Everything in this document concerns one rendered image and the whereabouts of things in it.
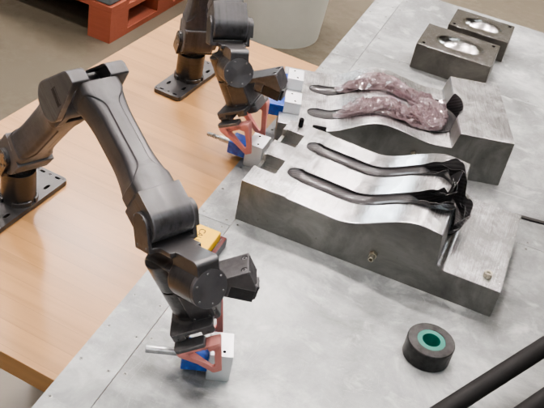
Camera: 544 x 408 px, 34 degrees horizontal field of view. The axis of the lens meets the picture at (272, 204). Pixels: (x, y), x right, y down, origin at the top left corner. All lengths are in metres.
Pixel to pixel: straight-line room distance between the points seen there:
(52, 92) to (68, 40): 2.64
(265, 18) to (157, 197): 2.92
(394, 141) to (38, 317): 0.86
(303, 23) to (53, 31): 1.11
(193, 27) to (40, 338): 0.84
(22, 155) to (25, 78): 2.14
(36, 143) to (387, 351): 0.66
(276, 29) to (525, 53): 1.69
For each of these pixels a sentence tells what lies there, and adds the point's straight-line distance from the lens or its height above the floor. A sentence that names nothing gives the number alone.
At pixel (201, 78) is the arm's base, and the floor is 0.81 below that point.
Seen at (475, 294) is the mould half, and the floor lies 0.84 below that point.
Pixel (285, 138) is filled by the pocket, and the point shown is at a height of 0.87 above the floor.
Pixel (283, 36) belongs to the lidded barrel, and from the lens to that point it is 4.09.
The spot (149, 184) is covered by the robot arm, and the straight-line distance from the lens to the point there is 1.19.
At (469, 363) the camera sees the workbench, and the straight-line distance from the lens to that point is 1.51.
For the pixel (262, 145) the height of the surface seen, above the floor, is 0.85.
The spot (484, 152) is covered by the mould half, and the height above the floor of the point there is 0.88.
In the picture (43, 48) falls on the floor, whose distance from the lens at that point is 3.85.
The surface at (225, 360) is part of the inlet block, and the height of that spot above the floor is 0.85.
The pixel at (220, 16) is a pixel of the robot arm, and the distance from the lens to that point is 1.71.
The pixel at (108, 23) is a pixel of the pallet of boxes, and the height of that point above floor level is 0.10.
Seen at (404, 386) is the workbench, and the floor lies 0.80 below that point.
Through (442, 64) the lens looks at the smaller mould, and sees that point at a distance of 2.34.
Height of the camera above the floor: 1.81
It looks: 36 degrees down
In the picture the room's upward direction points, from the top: 12 degrees clockwise
